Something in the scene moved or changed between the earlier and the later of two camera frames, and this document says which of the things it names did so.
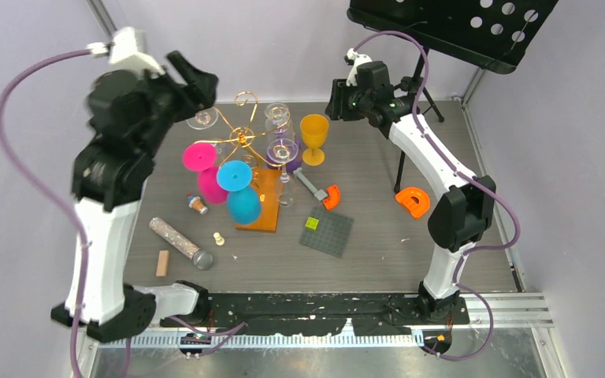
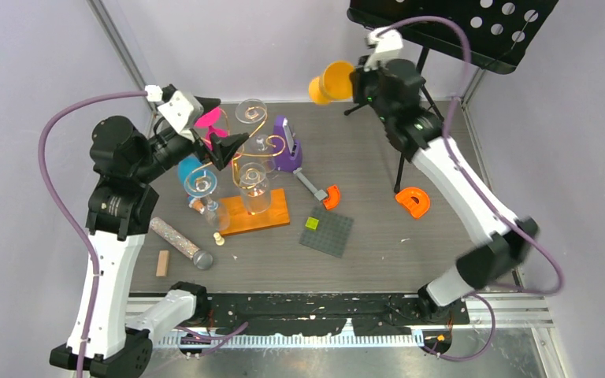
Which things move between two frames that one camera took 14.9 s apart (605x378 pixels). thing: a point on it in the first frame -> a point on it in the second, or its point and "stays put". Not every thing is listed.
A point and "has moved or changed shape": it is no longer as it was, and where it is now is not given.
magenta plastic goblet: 202,157 -> 211,119
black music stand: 488,33 stays put
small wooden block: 162,263 stays put
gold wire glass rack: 269,183 -> 254,211
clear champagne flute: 205,120 has moved or changed shape
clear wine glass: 283,150 -> 201,183
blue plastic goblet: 244,201 -> 187,166
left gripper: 199,92 -> 223,146
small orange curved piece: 332,201 stays put
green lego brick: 312,223 stays put
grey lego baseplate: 331,235 stays put
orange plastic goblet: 314,127 -> 335,83
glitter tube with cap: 202,259 stays put
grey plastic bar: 318,194 stays put
